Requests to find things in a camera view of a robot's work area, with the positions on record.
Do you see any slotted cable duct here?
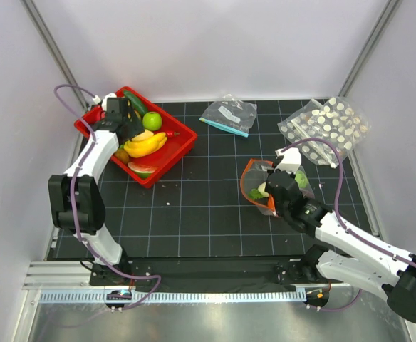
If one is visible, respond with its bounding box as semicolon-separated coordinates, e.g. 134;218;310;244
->
39;288;306;305

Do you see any green cucumber toy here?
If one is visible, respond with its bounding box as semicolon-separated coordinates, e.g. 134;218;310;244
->
123;90;148;116

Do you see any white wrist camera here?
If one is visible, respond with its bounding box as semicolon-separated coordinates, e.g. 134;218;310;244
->
92;93;117;111
274;147;301;174

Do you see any red plastic fruit tray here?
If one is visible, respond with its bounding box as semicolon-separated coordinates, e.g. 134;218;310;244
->
73;85;198;189

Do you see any black grid cutting mat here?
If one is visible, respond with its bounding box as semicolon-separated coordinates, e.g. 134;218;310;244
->
46;99;387;258

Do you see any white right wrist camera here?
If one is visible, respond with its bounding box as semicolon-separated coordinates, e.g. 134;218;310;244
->
274;147;301;174

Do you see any white radish toy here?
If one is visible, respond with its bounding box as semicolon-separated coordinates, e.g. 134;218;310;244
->
257;182;269;197

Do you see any yellow banana bunch toy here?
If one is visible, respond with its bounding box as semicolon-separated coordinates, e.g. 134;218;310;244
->
123;132;167;158

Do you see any clear bag blue zipper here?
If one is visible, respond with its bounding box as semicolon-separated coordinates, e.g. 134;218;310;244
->
199;94;257;138

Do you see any white polka dot bag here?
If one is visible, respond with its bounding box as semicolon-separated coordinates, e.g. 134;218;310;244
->
278;97;371;168

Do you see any red chili pepper toy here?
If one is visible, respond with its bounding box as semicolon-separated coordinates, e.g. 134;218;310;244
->
166;131;179;138

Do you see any brown kiwi toy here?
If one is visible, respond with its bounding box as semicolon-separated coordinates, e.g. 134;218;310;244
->
114;148;130;165

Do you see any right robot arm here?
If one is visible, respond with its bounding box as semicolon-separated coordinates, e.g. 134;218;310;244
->
265;172;416;323

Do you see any watermelon slice toy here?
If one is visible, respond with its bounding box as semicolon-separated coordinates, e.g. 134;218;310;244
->
128;161;157;180

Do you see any green custard apple toy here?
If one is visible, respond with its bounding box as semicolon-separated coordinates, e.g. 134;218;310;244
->
295;170;309;189

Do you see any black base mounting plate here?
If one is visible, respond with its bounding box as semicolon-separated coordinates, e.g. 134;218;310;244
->
89;254;344;294

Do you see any orange toy fruit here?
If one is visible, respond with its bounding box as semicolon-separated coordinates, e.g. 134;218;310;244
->
267;196;276;212

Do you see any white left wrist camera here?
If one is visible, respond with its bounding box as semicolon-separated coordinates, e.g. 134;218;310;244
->
92;93;117;111

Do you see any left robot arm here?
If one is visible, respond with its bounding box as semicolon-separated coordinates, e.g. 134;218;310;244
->
48;98;144;285

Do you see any clear bag orange zipper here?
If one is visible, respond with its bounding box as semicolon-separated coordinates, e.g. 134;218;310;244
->
240;155;315;217

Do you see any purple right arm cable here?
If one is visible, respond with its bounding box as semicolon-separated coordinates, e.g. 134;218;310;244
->
279;138;416;311

